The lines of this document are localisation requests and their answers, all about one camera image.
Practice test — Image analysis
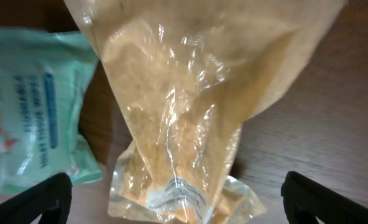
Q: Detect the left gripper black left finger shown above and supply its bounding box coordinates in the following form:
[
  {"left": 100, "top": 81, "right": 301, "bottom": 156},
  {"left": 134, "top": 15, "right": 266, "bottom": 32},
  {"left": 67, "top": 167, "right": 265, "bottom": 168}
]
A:
[{"left": 0, "top": 172, "right": 72, "bottom": 224}]

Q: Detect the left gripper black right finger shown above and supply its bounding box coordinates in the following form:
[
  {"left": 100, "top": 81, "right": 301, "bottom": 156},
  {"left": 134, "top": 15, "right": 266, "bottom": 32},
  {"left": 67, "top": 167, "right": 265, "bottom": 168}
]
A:
[{"left": 281, "top": 171, "right": 368, "bottom": 224}]

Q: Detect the mint green wipes pack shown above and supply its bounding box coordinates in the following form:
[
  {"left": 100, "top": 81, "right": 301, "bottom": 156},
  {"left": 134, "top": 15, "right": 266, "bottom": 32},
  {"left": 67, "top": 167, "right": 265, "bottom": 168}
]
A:
[{"left": 0, "top": 28, "right": 103, "bottom": 194}]

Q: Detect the beige plastic bag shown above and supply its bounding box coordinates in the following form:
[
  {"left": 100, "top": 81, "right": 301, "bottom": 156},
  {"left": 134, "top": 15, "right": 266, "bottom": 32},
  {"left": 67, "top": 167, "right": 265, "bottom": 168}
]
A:
[{"left": 66, "top": 0, "right": 344, "bottom": 223}]

